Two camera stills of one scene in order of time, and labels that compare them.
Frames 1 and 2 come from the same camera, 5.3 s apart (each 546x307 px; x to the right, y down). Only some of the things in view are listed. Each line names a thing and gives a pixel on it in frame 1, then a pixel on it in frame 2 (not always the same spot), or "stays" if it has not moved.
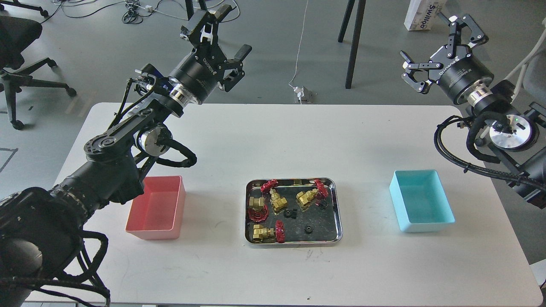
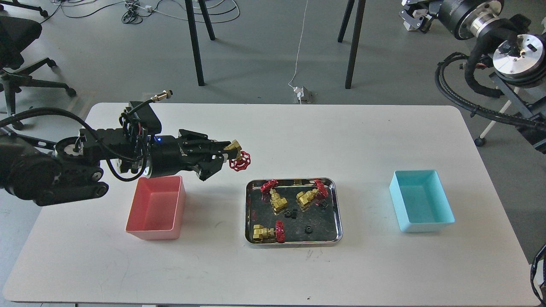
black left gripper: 200,72 → 169,154
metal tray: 293,211 stays
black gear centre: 288,213 stays
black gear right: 323,204 stays
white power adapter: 300,92 stays
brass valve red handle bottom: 260,232 stays
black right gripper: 460,74 → 462,17
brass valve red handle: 259,215 → 243,160
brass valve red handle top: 277,202 stays
